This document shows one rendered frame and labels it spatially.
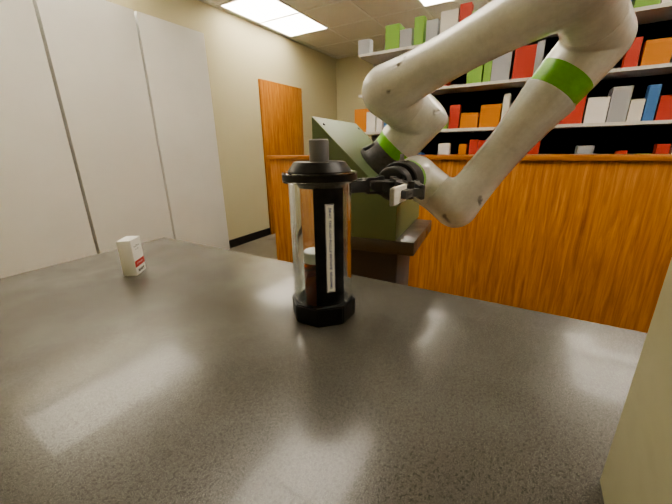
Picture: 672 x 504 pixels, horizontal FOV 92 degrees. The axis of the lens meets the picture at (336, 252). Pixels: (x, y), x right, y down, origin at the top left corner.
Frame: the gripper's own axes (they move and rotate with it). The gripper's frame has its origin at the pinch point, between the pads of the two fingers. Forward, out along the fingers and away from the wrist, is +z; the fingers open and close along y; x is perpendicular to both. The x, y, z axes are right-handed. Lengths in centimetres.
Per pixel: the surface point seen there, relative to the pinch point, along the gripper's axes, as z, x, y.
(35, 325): 38, 18, -37
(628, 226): -169, 35, 76
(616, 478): 28.1, 14.2, 34.5
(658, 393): 29.6, 5.7, 34.5
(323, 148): 12.8, -8.0, 1.1
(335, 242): 14.6, 4.6, 3.9
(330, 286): 15.4, 11.2, 3.3
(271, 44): -327, -134, -290
